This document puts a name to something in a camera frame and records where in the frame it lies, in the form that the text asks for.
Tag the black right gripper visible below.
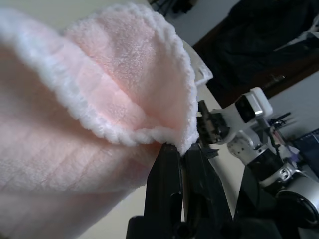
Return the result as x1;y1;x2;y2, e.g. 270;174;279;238
196;99;232;160

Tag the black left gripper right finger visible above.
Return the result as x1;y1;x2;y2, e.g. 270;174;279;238
183;145;234;222

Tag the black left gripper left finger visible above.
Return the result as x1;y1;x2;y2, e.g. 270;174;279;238
145;143;184;221

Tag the pink towel with white trim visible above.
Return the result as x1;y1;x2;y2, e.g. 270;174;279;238
0;2;200;239

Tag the light blue folded towel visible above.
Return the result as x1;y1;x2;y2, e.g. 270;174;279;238
194;56;213;87

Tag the blue box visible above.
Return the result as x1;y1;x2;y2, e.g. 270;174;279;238
294;131;319;172

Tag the black jacket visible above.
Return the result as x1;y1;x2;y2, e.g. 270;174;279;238
193;0;319;98

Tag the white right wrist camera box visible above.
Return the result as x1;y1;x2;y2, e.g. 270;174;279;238
216;87;274;150

